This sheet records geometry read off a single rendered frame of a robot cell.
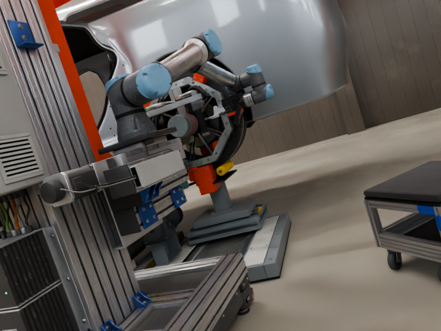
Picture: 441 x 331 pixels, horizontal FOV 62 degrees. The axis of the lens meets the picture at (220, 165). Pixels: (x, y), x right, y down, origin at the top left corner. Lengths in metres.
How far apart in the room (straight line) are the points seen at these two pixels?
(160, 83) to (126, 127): 0.21
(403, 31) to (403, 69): 0.60
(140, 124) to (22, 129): 0.41
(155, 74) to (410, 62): 6.05
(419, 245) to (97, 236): 1.13
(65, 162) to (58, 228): 0.22
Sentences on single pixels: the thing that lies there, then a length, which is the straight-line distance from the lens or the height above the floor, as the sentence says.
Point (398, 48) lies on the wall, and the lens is 7.04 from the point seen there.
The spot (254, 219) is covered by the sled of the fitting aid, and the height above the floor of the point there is 0.16.
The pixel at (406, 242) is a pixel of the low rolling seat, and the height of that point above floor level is 0.14.
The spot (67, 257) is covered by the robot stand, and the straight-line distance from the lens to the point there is 1.26.
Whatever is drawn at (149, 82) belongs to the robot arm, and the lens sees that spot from 1.28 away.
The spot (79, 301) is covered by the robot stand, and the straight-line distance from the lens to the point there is 1.30.
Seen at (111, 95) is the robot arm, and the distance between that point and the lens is 1.42.
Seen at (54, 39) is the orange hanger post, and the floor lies 1.50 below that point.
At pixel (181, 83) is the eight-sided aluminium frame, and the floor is 1.10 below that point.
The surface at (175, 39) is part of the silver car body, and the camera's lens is 2.44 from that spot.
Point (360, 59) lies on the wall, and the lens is 7.01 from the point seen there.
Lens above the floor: 0.74
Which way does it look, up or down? 5 degrees down
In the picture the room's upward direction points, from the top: 18 degrees counter-clockwise
